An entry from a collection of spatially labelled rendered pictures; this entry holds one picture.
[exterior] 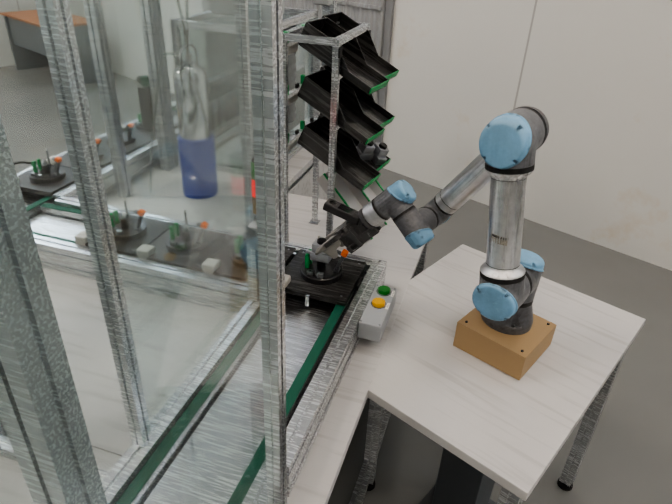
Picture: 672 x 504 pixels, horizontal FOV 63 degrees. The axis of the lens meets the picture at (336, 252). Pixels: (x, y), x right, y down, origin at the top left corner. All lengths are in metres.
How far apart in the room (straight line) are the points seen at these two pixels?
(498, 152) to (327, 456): 0.82
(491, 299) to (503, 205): 0.25
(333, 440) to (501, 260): 0.62
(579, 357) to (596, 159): 2.62
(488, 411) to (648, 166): 2.90
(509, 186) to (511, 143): 0.11
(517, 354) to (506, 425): 0.21
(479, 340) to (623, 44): 2.81
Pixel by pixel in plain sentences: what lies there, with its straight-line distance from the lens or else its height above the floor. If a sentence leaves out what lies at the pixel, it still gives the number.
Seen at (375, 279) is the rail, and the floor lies 0.96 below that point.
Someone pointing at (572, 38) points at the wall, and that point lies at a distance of 4.23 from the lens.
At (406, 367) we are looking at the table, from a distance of 1.64.
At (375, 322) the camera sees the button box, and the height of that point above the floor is 0.96.
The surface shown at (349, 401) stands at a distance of 1.52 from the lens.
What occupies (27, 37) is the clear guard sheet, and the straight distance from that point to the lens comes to 0.39.
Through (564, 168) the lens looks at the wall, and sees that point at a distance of 4.39.
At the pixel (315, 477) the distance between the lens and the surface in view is 1.37.
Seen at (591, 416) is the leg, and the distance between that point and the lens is 2.34.
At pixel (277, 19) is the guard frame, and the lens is 0.67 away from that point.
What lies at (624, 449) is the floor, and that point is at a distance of 2.90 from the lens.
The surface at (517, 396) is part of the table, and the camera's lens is 1.64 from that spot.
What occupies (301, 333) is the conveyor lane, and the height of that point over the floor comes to 0.92.
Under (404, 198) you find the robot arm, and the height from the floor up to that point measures 1.30.
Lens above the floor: 1.95
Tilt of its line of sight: 31 degrees down
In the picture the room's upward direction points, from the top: 3 degrees clockwise
